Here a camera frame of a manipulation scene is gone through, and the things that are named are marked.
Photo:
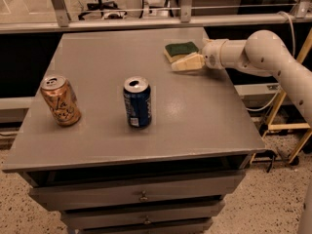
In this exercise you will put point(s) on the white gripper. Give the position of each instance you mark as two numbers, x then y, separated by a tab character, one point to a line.
211	54

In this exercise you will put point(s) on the green and yellow sponge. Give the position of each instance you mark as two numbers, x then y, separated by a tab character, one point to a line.
176	51

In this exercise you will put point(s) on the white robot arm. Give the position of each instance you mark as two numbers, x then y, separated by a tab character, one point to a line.
278	202

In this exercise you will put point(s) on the blue pepsi can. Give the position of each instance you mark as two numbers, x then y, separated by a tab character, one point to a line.
137	99

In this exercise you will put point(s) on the orange la croix can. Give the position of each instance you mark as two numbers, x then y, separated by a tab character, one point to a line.
57	92

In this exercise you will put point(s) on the grey drawer cabinet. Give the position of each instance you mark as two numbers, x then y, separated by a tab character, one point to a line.
155	151

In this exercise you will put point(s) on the metal railing frame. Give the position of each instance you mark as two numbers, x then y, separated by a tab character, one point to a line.
23	16

